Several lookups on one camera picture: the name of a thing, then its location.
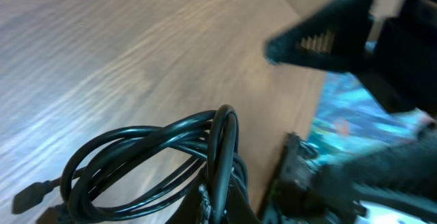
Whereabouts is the thick black usb cable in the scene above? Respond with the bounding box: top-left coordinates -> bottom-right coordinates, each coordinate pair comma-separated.
12,103 -> 250,224

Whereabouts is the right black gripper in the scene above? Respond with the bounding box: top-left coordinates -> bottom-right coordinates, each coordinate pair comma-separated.
264,0 -> 436,115

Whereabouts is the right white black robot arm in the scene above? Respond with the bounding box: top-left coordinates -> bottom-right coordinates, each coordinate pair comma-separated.
259,0 -> 436,223

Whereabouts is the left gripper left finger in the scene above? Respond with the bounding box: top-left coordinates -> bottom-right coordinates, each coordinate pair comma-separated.
166,169 -> 212,224

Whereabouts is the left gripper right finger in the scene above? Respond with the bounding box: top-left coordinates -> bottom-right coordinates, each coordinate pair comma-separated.
227,178 -> 261,224

